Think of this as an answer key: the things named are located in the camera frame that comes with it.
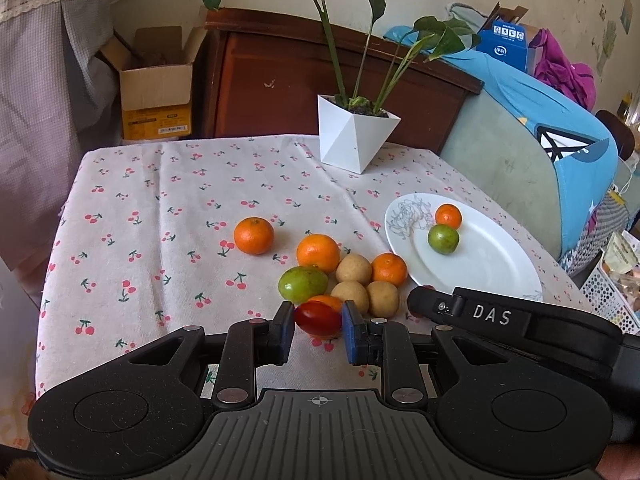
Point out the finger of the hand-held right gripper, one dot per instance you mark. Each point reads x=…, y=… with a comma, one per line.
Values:
x=430, y=305

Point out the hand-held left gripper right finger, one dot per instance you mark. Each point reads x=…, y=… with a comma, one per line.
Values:
x=352, y=336

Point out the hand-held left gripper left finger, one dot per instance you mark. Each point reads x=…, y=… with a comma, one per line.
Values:
x=286, y=332

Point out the red cherry tomato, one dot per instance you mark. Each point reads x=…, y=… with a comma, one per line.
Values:
x=318, y=321

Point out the brown kiwi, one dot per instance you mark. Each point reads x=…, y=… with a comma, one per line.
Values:
x=383, y=299
x=350, y=296
x=353, y=270

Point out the orange mandarin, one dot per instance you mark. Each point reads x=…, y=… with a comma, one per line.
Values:
x=389, y=268
x=254, y=235
x=327, y=301
x=318, y=253
x=448, y=215

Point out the oval green fruit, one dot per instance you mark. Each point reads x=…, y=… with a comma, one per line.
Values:
x=302, y=284

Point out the brown kiwi top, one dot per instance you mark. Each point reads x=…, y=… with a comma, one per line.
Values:
x=353, y=270

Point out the white plate with flower drawing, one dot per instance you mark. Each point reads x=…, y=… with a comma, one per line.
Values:
x=490, y=265

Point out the white plastic basket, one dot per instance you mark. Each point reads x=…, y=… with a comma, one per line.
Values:
x=607, y=300

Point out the round green fruit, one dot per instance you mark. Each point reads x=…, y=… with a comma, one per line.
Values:
x=443, y=238

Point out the snack packet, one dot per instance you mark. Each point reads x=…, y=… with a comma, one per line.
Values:
x=622, y=255

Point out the grey patterned knit cloth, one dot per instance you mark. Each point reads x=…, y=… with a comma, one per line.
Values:
x=597, y=230

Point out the grey-green armchair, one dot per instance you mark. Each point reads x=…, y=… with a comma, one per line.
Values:
x=490, y=160

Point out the white faceted plant pot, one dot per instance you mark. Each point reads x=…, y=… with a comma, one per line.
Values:
x=350, y=135

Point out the blue covered sofa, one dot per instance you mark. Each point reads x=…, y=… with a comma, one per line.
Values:
x=525, y=100

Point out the brown wooden cabinet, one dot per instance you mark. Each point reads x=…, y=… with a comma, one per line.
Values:
x=265, y=90

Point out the purple cloth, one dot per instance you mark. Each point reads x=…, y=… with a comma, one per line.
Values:
x=565, y=72

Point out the blue carton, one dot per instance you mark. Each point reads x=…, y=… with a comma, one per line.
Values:
x=505, y=45

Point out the open cardboard box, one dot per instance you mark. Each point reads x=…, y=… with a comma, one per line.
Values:
x=155, y=95

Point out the green leafy plant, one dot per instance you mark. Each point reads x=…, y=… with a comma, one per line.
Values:
x=327, y=25

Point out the plaid curtain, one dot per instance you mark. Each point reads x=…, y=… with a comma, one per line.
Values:
x=40, y=110

